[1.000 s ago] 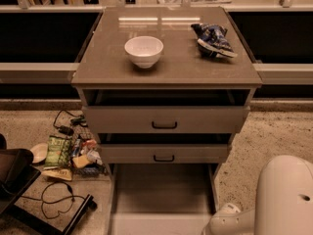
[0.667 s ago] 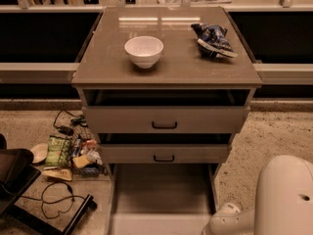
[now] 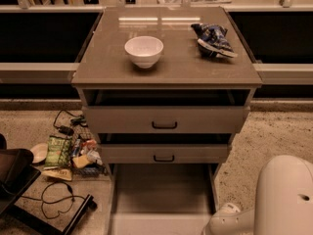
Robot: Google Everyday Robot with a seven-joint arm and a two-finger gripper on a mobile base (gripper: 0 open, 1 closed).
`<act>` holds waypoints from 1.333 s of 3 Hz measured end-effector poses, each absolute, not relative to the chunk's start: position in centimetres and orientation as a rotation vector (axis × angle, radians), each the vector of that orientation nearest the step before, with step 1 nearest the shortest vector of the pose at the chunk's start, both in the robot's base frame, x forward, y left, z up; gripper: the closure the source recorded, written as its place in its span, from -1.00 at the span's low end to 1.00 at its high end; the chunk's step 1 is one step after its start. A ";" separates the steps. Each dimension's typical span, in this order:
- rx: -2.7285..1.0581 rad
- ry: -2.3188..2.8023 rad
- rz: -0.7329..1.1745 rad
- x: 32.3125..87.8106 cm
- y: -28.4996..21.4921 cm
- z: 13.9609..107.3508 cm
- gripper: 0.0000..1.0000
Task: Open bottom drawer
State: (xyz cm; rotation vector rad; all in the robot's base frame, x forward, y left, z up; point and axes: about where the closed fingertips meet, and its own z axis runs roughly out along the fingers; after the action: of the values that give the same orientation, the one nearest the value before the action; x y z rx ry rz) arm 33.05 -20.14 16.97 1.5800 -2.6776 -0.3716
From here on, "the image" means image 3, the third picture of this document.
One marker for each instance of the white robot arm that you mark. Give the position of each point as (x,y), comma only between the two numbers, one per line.
(283,203)

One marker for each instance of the wire basket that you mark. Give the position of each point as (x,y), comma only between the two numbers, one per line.
(89,171)

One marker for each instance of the grey drawer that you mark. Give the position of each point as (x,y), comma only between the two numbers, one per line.
(165,154)
(163,119)
(161,199)

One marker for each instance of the grey drawer cabinet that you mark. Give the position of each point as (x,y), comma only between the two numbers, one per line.
(181,77)

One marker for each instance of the tan snack bag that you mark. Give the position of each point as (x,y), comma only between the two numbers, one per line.
(63,173)

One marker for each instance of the black chair base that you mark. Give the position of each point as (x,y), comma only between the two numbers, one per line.
(16,176)

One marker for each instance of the white plate on floor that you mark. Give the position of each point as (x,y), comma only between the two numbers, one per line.
(39,152)

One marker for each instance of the green chip bag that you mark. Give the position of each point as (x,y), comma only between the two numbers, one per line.
(58,152)

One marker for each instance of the white ceramic bowl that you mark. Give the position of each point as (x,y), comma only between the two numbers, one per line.
(144,51)

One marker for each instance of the black power adapter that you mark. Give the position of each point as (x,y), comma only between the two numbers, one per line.
(66,130)

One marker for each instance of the yellow sponge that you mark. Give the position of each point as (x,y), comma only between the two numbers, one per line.
(81,161)

